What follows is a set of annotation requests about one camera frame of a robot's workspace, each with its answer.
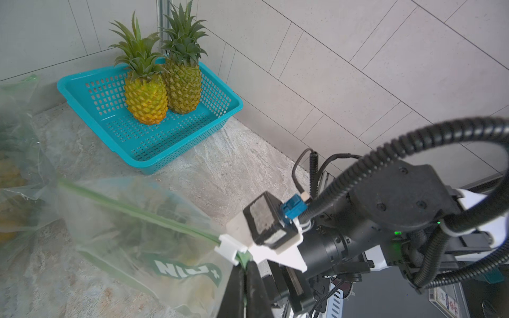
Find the green pineapple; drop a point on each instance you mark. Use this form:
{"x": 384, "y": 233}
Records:
{"x": 182, "y": 74}

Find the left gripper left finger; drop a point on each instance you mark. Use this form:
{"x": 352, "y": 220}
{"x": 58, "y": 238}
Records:
{"x": 232, "y": 305}

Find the yellow pineapple zip bag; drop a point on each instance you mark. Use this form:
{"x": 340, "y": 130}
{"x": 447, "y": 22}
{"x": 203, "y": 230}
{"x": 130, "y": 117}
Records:
{"x": 83, "y": 205}

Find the teal plastic basket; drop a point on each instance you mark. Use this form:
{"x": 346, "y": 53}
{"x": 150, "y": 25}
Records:
{"x": 97, "y": 97}

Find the far bagged pineapple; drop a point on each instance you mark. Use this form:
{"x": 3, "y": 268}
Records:
{"x": 14, "y": 210}

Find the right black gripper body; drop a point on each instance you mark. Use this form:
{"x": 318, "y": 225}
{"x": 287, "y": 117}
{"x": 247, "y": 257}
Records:
{"x": 396, "y": 209}

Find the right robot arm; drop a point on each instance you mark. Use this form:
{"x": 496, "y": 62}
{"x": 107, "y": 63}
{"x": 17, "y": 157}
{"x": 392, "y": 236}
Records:
{"x": 433, "y": 233}

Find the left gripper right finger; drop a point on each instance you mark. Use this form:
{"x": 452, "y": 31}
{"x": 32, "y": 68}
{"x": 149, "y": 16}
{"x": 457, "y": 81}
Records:
{"x": 258, "y": 305}

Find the orange pineapple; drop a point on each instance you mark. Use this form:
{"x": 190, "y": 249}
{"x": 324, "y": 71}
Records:
{"x": 145, "y": 90}

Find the far pineapple zip bag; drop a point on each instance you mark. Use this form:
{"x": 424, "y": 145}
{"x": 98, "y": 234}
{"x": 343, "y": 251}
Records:
{"x": 36, "y": 168}

